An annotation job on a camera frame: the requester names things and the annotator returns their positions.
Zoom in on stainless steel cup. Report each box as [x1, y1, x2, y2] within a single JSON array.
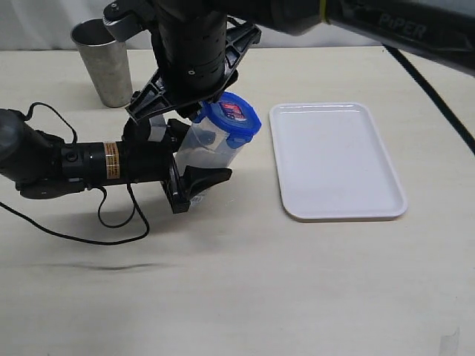
[[71, 19, 133, 108]]

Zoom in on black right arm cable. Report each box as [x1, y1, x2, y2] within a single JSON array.
[[381, 44, 475, 155]]

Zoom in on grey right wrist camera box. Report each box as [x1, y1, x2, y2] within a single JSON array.
[[102, 0, 143, 42]]

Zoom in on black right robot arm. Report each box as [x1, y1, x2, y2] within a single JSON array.
[[128, 1, 474, 121]]

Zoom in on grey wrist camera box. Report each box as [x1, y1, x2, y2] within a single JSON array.
[[102, 0, 143, 42], [148, 114, 168, 142]]

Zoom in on blue plastic lid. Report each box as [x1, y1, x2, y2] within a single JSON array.
[[192, 91, 261, 149]]

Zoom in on clear tall plastic container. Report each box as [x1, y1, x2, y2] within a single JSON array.
[[175, 116, 246, 176]]

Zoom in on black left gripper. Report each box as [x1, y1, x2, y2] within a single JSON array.
[[122, 118, 232, 214]]

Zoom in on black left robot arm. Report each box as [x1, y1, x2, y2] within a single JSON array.
[[1, 109, 232, 214]]

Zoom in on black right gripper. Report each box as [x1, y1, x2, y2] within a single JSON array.
[[126, 18, 261, 122]]

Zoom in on white rectangular plastic tray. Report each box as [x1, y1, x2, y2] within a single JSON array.
[[269, 102, 408, 222]]

